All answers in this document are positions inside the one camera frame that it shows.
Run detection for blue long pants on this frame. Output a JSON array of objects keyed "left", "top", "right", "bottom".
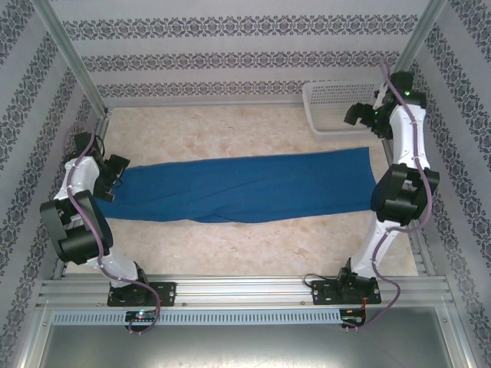
[{"left": 101, "top": 145, "right": 379, "bottom": 227}]

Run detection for white plastic mesh basket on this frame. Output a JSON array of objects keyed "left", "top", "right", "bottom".
[{"left": 302, "top": 82, "right": 384, "bottom": 136}]

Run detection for small circuit board green light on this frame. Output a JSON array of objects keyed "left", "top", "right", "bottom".
[{"left": 125, "top": 310, "right": 157, "bottom": 322}]

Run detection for grey metal sheet panel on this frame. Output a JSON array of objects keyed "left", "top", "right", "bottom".
[{"left": 36, "top": 306, "right": 472, "bottom": 368}]

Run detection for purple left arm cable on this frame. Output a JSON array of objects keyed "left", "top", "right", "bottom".
[{"left": 63, "top": 128, "right": 160, "bottom": 338}]

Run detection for aluminium frame post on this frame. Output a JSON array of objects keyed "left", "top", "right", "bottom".
[
  {"left": 389, "top": 0, "right": 450, "bottom": 91},
  {"left": 32, "top": 0, "right": 111, "bottom": 116}
]

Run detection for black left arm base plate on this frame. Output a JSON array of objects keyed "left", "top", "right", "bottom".
[{"left": 106, "top": 281, "right": 178, "bottom": 307}]

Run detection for aluminium table back rail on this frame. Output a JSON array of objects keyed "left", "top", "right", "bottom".
[{"left": 105, "top": 100, "right": 308, "bottom": 111}]

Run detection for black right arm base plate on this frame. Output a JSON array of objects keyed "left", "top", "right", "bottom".
[{"left": 310, "top": 278, "right": 383, "bottom": 307}]

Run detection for grey slotted cable duct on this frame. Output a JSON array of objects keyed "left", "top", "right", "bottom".
[{"left": 51, "top": 309, "right": 343, "bottom": 325}]

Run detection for small circuit board red wires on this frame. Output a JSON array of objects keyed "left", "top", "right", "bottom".
[{"left": 341, "top": 307, "right": 368, "bottom": 327}]

